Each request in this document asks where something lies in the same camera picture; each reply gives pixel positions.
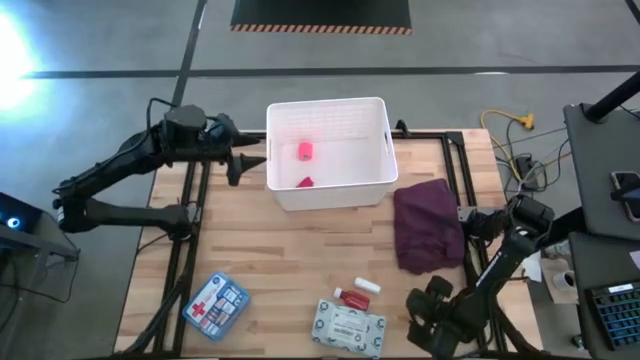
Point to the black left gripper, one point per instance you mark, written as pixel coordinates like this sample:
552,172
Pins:
220,140

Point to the blue first aid kit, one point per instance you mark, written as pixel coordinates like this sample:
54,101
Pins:
216,306

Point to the gray desk top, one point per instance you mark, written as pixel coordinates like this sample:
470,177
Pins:
595,175

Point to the white paper sheet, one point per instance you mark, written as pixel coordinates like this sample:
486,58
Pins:
534,270

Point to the black device with blue light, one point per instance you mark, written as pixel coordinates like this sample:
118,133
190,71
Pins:
15,215

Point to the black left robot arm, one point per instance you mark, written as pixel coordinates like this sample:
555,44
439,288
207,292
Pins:
115,160

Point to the white cup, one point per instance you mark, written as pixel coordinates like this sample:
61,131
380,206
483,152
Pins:
565,280

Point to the red bottle with white cap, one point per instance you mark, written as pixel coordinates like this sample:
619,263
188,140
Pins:
354,300

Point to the white perforated plastic basket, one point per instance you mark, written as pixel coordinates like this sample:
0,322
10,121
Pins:
345,165

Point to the black stand leg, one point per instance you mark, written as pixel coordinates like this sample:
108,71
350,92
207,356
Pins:
565,227

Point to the maroon cloth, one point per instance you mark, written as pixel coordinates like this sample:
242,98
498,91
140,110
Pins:
427,225

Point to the gray mounting plate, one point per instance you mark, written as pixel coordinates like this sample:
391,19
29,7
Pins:
465,214

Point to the white tube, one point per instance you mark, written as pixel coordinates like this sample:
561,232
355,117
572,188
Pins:
367,285

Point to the black power strip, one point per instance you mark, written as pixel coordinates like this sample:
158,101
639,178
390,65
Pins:
525,165

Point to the black mat with hazard stripe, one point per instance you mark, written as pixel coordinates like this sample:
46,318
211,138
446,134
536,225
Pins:
320,12

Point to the pink bandage roll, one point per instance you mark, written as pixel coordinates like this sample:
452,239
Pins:
305,151

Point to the black keyboard with blue lights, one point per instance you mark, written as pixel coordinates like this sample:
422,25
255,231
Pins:
617,315

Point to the white packet with blue print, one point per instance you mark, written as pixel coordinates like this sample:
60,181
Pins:
347,327

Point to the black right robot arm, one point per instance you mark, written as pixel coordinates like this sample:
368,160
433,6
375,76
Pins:
500,265

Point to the black pole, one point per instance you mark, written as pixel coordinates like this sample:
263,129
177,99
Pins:
615,97

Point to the gray equipment stand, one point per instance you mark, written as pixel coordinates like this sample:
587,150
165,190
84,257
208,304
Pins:
50,245

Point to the red soft pouch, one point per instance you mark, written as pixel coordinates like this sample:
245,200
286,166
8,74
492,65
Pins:
305,183

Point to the dark desk with keyboard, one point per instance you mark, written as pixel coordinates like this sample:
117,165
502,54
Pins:
582,310

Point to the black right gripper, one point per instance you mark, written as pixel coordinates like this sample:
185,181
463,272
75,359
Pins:
447,312

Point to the brown paper sheet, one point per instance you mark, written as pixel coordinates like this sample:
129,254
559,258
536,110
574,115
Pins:
550,270

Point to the black table frame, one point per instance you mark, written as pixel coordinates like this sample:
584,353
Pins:
425,135

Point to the smartphone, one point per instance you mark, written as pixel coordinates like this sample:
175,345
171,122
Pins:
627,192

